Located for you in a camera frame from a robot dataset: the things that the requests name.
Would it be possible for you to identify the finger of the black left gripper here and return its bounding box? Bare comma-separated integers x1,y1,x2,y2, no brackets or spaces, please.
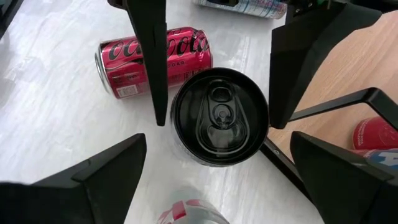
107,0,169,127
269,0,383,130

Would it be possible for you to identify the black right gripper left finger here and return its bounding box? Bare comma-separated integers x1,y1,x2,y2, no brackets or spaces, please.
0,133,147,224

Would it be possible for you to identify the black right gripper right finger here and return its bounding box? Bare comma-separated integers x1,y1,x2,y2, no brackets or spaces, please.
289,130,398,224

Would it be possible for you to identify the red Coca-Cola can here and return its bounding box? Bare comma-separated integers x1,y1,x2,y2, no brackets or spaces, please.
95,26,214,100

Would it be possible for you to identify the red Fanta can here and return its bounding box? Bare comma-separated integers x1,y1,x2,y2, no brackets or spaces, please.
351,116,398,172

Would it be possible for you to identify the blue and silver slim can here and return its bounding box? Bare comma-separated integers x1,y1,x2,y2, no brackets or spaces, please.
192,0,289,20

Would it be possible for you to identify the silver Diet Coke can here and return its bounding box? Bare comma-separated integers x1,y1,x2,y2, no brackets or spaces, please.
156,198,231,224

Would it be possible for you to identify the wooden shelf board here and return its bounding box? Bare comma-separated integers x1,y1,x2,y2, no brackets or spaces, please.
267,11,398,162

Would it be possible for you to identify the black aluminium table frame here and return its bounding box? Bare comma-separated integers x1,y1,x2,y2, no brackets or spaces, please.
0,0,24,38

